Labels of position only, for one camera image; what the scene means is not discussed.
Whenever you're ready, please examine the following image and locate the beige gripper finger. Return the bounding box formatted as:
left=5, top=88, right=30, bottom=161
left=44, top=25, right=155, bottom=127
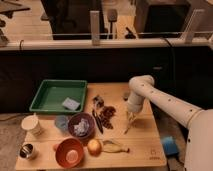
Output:
left=126, top=112, right=136, bottom=126

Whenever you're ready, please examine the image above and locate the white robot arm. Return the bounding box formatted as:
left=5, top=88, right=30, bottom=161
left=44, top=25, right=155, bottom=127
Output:
left=127, top=75, right=213, bottom=171

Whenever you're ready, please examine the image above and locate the brown pine cone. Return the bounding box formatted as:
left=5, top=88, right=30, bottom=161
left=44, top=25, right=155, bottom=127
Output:
left=100, top=106, right=116, bottom=129

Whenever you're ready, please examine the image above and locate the dark metal utensil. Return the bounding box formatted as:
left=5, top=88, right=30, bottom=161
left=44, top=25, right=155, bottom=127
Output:
left=93, top=95, right=104, bottom=108

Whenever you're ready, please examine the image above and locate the black knife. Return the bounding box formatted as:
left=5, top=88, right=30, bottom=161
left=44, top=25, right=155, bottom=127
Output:
left=92, top=109, right=103, bottom=134

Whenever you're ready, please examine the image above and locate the blue object right of table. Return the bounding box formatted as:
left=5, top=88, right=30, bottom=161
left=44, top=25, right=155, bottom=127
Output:
left=161, top=136, right=179, bottom=156

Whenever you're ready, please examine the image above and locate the crumpled white paper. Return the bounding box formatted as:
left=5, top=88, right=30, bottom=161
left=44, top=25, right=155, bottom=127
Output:
left=74, top=119, right=89, bottom=137

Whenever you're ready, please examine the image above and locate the purple bowl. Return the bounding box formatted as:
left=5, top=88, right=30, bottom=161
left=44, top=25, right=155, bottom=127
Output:
left=68, top=113, right=95, bottom=140

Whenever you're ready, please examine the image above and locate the blue sponge in tray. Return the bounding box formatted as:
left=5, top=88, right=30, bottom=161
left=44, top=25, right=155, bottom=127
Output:
left=62, top=98, right=80, bottom=110

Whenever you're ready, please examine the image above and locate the blue-grey small cup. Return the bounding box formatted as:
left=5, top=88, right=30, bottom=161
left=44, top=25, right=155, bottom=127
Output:
left=54, top=115, right=69, bottom=132

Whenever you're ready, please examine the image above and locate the orange bowl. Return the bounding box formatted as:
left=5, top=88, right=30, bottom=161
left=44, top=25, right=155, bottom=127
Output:
left=55, top=138, right=84, bottom=168

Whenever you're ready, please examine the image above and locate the green plastic tray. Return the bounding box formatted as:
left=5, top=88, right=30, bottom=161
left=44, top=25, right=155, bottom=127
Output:
left=29, top=79, right=87, bottom=114

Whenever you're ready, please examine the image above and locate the white paper cup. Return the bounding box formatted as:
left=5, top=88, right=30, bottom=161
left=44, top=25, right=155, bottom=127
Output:
left=21, top=115, right=41, bottom=136

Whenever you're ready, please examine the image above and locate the small metal cup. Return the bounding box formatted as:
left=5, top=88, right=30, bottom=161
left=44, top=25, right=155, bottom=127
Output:
left=19, top=144, right=36, bottom=160

